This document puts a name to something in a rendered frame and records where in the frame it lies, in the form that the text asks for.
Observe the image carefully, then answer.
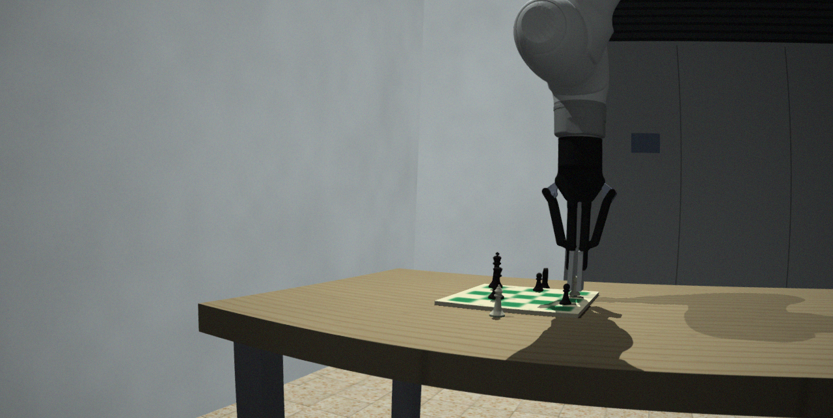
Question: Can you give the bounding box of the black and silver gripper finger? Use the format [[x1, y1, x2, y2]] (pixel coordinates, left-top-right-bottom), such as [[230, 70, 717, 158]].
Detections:
[[542, 181, 578, 291], [576, 181, 617, 292]]

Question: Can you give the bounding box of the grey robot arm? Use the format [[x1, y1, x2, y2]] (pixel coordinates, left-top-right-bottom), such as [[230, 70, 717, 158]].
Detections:
[[513, 0, 620, 138]]

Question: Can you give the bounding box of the green and cream chessboard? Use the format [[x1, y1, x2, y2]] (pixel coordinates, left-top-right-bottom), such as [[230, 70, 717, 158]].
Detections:
[[435, 284, 599, 318]]

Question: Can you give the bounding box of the white pawn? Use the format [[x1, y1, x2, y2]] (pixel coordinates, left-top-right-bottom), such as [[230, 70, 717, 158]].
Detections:
[[569, 276, 580, 296]]

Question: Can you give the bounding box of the white bishop chess piece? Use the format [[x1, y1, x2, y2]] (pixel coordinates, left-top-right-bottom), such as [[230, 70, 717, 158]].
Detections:
[[489, 285, 505, 317]]

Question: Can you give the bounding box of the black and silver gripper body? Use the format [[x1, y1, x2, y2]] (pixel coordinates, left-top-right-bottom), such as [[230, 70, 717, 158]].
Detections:
[[554, 136, 605, 203]]

